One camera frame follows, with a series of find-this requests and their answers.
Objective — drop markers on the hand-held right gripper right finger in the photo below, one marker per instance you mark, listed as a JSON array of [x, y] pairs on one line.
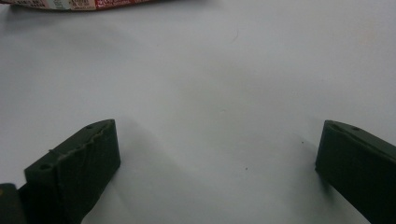
[[361, 174]]

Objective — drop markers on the red label packet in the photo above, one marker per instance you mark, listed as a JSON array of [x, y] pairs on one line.
[[77, 3]]

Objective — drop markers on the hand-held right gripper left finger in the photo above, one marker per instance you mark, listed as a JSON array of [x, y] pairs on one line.
[[77, 174]]

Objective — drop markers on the white table mat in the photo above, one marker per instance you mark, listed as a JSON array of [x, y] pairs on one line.
[[199, 77]]

